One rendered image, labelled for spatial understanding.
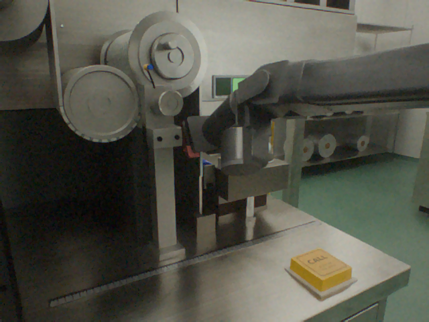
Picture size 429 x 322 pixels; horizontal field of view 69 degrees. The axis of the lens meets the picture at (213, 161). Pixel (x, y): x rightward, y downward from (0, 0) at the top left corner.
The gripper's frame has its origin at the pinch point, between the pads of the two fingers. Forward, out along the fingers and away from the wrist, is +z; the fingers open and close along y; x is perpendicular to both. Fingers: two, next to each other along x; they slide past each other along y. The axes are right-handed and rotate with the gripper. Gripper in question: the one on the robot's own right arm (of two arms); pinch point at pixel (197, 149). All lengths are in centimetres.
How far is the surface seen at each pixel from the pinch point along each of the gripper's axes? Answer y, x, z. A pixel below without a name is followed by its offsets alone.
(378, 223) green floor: 215, -45, 128
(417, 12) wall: 446, 197, 128
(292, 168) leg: 72, 2, 53
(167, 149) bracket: -9.0, -1.5, -6.5
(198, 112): -0.3, 5.8, -5.0
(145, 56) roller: -10.8, 13.6, -11.4
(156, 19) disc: -8.5, 18.9, -14.1
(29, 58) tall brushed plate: -27.6, 31.6, 17.1
